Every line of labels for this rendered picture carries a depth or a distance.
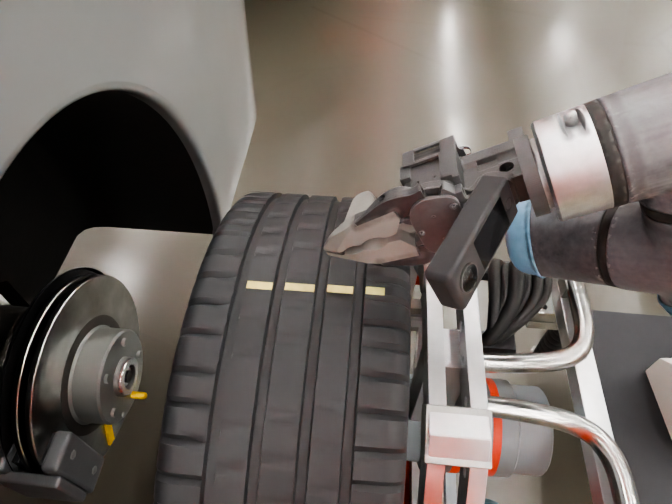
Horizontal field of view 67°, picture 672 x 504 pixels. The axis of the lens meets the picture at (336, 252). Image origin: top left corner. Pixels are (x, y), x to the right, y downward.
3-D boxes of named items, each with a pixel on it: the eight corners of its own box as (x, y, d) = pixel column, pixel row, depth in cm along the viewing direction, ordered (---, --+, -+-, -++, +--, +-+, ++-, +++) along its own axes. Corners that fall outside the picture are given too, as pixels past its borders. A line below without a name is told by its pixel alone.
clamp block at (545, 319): (520, 302, 84) (530, 284, 80) (576, 306, 84) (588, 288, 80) (524, 328, 81) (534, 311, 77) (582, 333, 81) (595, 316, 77)
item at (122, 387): (132, 369, 86) (122, 347, 82) (142, 370, 86) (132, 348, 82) (117, 403, 82) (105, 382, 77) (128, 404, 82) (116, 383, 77)
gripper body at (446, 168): (422, 206, 55) (538, 169, 50) (425, 266, 49) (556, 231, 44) (394, 153, 50) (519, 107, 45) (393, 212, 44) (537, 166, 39)
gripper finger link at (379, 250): (343, 237, 57) (421, 212, 53) (338, 277, 53) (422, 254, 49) (330, 218, 55) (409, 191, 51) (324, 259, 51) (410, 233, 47)
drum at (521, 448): (395, 391, 87) (404, 355, 76) (520, 402, 86) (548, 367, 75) (393, 478, 79) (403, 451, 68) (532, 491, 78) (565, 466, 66)
